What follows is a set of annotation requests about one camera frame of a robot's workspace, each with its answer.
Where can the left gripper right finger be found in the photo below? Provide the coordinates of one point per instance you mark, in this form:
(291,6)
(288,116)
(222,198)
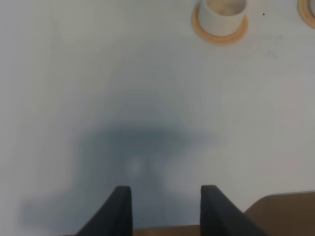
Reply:
(220,217)

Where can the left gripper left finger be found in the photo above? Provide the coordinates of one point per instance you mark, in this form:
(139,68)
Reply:
(114,218)

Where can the left white teacup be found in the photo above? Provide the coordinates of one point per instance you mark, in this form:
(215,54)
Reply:
(221,17)

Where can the left orange cup coaster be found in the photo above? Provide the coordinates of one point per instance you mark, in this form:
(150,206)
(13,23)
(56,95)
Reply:
(234,38)

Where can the right orange cup coaster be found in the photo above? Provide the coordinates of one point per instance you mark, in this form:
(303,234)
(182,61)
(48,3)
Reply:
(306,9)

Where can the orange cup coaster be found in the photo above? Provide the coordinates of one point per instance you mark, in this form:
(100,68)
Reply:
(234,38)
(306,9)

